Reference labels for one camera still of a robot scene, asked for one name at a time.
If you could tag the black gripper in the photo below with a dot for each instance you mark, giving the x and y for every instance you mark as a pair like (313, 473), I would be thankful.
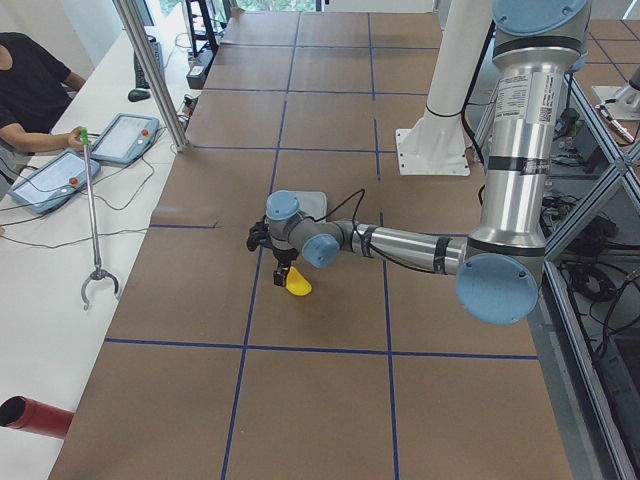
(285, 256)

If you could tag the yellow mango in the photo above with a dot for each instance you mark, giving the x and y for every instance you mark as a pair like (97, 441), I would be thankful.
(296, 284)

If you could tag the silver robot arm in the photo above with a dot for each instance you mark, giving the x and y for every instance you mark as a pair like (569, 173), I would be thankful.
(498, 266)

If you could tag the person's hand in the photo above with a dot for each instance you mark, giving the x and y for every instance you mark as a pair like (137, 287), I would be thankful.
(74, 139)

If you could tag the silver digital kitchen scale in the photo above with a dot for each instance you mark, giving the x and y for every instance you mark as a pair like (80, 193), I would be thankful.
(313, 204)

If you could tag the far blue teach pendant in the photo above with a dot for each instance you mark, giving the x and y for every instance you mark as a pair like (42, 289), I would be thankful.
(125, 139)

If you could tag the blue teach pendant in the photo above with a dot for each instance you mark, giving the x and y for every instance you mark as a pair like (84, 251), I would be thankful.
(53, 184)
(125, 139)

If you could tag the black computer mouse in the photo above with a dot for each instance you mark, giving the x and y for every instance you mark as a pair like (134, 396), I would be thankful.
(137, 95)

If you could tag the near blue teach pendant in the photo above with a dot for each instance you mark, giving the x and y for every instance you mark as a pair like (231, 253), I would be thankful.
(53, 184)

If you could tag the red cylinder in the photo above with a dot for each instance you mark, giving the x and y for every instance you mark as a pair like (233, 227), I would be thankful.
(29, 415)

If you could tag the person in black shirt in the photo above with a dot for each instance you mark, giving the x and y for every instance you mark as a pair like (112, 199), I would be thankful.
(33, 94)

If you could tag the green handled reacher grabber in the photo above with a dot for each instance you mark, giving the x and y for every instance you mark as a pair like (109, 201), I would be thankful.
(98, 273)

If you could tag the white pedestal column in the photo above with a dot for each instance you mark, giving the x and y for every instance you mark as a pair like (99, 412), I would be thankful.
(435, 145)

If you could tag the aluminium frame post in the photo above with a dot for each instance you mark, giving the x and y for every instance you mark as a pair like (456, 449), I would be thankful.
(138, 37)

